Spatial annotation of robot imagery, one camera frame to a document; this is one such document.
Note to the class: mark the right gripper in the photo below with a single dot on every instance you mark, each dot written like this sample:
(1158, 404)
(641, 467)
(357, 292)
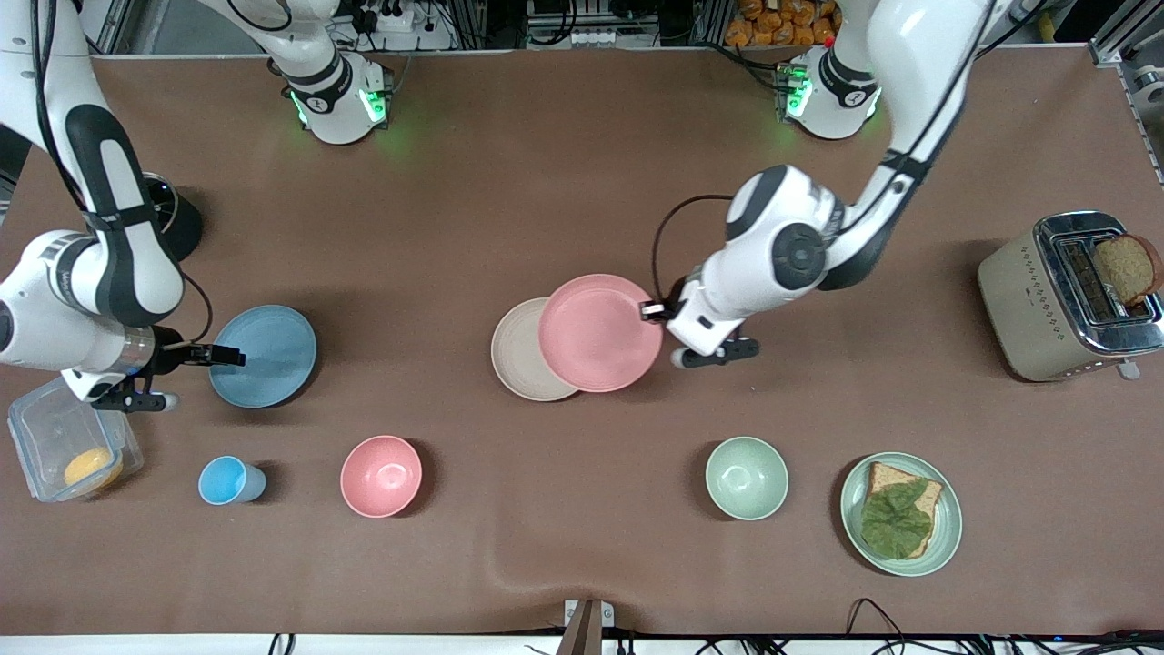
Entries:
(172, 353)

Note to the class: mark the brown bread slice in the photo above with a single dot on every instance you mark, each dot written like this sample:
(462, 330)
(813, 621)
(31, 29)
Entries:
(1128, 268)

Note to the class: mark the green plate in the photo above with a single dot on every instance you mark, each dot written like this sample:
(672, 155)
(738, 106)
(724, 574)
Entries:
(946, 523)

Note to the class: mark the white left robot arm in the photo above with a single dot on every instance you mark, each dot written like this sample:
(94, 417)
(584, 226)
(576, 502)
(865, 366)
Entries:
(782, 246)

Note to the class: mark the beige plate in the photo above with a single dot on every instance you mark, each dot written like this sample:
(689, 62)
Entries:
(514, 355)

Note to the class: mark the green lettuce leaf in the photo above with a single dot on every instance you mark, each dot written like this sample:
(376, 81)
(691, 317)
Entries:
(896, 523)

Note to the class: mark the orange snack packs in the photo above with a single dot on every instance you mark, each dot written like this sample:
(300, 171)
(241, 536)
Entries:
(773, 23)

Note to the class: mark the pink plate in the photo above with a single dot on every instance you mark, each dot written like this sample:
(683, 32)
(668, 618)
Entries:
(596, 332)

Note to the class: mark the pink bowl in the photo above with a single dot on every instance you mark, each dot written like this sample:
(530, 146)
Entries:
(382, 478)

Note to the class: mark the toast slice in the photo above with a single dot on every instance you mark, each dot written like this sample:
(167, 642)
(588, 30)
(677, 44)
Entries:
(914, 480)

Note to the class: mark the white power strip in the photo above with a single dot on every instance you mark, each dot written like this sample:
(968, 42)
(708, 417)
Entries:
(386, 18)

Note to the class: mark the aluminium frame rail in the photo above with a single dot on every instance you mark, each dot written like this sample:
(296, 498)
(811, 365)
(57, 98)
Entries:
(1150, 100)

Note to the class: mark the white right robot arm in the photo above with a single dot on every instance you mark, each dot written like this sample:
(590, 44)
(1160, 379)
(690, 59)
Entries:
(118, 246)

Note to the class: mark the green bowl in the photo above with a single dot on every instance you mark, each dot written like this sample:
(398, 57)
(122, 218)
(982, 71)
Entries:
(747, 478)

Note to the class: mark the orange round food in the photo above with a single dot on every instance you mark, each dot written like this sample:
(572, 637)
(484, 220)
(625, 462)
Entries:
(93, 468)

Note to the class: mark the blue cup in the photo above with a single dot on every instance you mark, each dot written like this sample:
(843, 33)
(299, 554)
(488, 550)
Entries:
(223, 480)

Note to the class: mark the blue plate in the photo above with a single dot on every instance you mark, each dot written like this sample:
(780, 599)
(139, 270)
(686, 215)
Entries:
(273, 368)

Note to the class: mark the metal camera bracket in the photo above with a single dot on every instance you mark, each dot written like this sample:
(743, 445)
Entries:
(587, 628)

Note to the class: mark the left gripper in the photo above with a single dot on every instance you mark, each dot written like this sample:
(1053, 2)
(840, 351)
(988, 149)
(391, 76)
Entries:
(674, 305)

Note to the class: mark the beige metal toaster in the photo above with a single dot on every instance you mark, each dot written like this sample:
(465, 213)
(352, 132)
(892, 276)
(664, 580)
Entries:
(1018, 309)

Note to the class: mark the clear plastic container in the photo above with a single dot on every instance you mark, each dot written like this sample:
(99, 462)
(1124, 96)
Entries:
(45, 428)

